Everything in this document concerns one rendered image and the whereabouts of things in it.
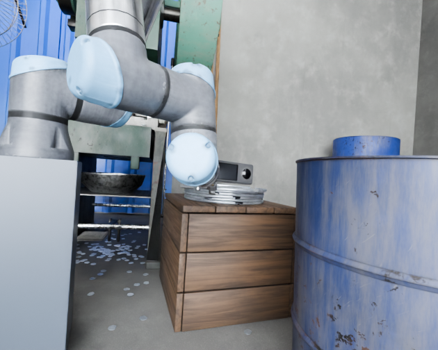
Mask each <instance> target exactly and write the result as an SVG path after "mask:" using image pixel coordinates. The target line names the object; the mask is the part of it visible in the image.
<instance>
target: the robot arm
mask: <svg viewBox="0 0 438 350"><path fill-rule="evenodd" d="M162 3H163V0H85V8H86V35H80V36H79V37H78V38H77V39H75V41H74V42H73V44H72V47H71V49H70V53H69V56H68V60H67V62H65V61H64V60H60V59H57V58H52V57H48V56H37V55H27V56H20V57H17V58H16V59H14V60H13V62H12V67H11V73H10V76H9V79H10V89H9V100H8V121H7V124H6V126H5V128H4V130H3V132H2V134H1V135H0V156H17V157H27V158H46V159H56V160H74V150H73V147H72V143H71V140H70V136H69V133H68V120H73V121H77V122H84V123H89V124H96V125H100V126H103V127H113V128H117V127H121V126H123V125H125V124H126V123H127V122H128V121H129V119H130V117H131V115H132V113H136V114H139V115H144V116H148V117H153V118H156V119H162V120H165V121H168V122H170V135H171V143H170V145H169V147H168V149H167V151H166V157H165V159H166V164H167V166H168V169H169V171H170V173H171V174H172V175H173V176H174V177H175V178H176V179H177V180H178V181H179V182H180V183H181V188H189V189H193V188H195V190H196V191H200V189H207V190H209V194H216V190H217V187H218V182H222V183H235V184H243V185H251V184H252V177H253V165H249V164H244V163H239V162H229V161H224V160H218V152H217V135H216V106H215V99H216V91H215V88H214V83H213V74H212V73H211V71H210V69H209V68H207V67H205V66H204V65H201V64H196V65H194V64H193V63H192V62H185V63H182V64H179V65H176V66H174V67H173V68H172V69H168V68H166V67H164V66H161V65H159V64H156V63H155V62H152V61H150V60H148V59H147V51H146V41H147V39H148V36H149V34H150V31H151V29H152V27H153V25H154V22H155V20H156V17H157V15H158V13H159V10H160V8H161V5H162Z"/></svg>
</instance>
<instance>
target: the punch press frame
mask: <svg viewBox="0 0 438 350"><path fill-rule="evenodd" d="M164 6H165V0H163V3H162V5H161V8H160V10H159V13H158V15H157V17H156V20H155V22H154V25H153V27H152V29H151V31H150V34H149V36H148V39H147V41H146V51H147V59H148V60H150V61H152V62H153V63H156V64H159V65H161V47H162V31H163V22H164V20H163V13H164ZM80 35H86V8H85V0H77V3H76V24H75V34H74V36H75V38H76V39H77V38H78V37H79V36H80ZM68 133H69V136H70V140H71V143H72V147H73V150H74V161H79V162H80V158H81V156H87V157H91V158H98V159H108V160H127V161H131V163H130V169H139V166H140V162H146V163H152V162H153V159H154V135H153V132H152V127H148V126H135V125H128V124H125V125H123V126H121V127H117V128H113V127H103V126H100V125H96V124H89V123H84V122H77V121H73V120H68ZM92 206H108V207H128V208H150V205H140V204H122V203H92ZM78 228H86V229H125V230H149V225H143V224H81V223H78Z"/></svg>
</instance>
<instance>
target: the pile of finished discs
mask: <svg viewBox="0 0 438 350"><path fill-rule="evenodd" d="M263 196H264V193H263V192H230V191H220V190H216V194H209V190H204V189H200V191H196V190H195V188H193V189H189V188H185V190H184V198H186V199H190V200H193V201H201V202H207V203H223V204H236V205H238V203H239V204H240V205H254V204H261V203H263Z"/></svg>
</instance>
